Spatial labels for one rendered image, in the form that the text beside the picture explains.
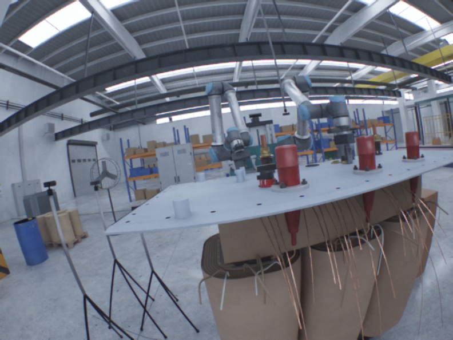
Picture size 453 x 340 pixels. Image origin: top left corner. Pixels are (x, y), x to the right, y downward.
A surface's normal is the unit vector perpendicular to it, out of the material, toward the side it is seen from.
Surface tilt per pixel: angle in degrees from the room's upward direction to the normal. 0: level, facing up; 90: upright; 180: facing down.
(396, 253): 90
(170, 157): 90
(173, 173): 90
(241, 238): 90
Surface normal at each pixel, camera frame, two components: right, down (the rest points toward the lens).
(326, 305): -0.47, 0.14
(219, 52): 0.05, 0.07
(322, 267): -0.70, 0.16
